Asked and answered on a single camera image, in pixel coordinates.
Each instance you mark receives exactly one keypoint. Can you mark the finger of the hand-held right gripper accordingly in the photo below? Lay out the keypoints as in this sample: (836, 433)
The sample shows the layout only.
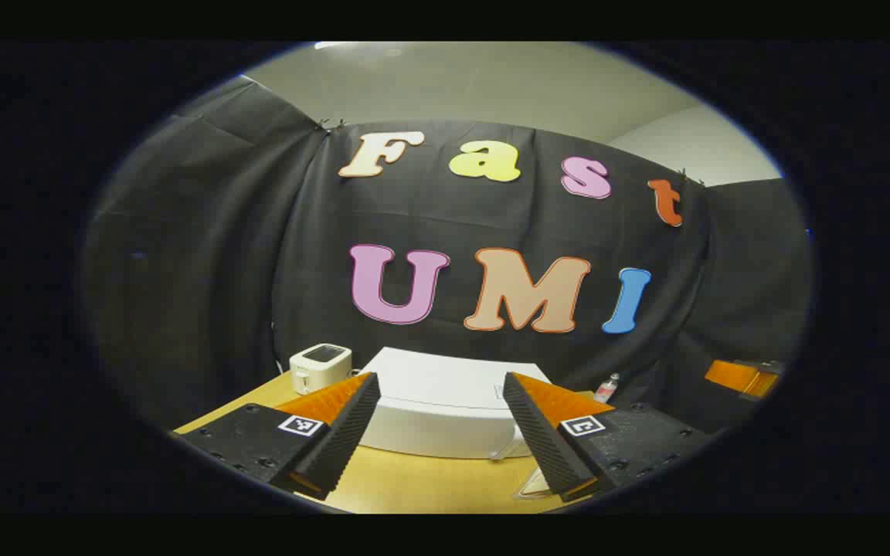
(738, 376)

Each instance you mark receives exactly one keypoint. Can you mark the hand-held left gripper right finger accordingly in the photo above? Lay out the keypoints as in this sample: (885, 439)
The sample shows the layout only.
(534, 432)

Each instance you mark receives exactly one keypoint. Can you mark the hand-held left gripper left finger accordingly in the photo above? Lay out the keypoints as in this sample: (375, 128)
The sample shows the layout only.
(348, 432)

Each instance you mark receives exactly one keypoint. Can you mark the white microwave oven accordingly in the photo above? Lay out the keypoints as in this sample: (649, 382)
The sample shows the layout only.
(445, 401)

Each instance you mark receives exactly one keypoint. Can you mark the white toaster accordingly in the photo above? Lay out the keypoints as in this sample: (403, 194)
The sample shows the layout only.
(320, 369)

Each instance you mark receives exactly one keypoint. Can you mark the small pink label bottle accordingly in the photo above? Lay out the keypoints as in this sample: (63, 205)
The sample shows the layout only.
(606, 390)

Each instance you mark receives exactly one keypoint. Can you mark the black backdrop cloth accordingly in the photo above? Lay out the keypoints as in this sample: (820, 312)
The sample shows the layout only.
(221, 255)

